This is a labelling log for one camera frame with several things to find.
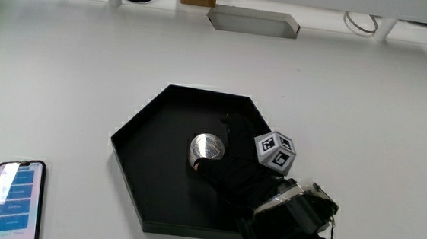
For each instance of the person's right hand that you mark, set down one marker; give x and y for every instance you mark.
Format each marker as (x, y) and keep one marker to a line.
(240, 171)

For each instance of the round silver paper clip tin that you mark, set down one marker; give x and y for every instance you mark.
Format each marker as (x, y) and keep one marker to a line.
(206, 147)

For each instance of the black hexagonal plate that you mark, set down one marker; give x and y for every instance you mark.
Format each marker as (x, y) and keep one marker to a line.
(155, 176)

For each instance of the open white cardboard box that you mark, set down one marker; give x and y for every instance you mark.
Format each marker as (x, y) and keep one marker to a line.
(251, 23)

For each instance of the black smartphone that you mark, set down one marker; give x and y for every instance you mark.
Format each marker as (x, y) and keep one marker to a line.
(16, 203)

